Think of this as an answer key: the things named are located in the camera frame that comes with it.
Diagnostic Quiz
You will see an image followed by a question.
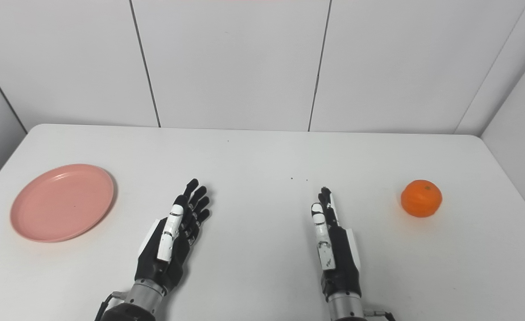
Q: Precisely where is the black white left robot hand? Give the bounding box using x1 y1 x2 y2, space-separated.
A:
135 178 211 295

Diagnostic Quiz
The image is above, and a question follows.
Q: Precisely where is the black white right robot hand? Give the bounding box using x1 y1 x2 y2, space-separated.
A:
310 186 362 300

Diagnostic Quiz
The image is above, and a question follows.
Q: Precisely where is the orange fruit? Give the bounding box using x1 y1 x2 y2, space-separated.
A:
401 179 443 218

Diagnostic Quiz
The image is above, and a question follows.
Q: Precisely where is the pink round plate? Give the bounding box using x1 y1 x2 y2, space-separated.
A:
10 164 116 243

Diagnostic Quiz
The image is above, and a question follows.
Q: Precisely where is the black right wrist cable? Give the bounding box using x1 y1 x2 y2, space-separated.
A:
363 308 397 321

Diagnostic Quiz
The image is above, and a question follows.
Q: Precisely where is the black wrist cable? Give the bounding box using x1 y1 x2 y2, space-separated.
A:
363 308 397 321
95 292 127 321

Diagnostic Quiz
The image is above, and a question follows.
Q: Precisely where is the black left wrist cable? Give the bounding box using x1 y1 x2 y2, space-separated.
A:
95 292 127 321

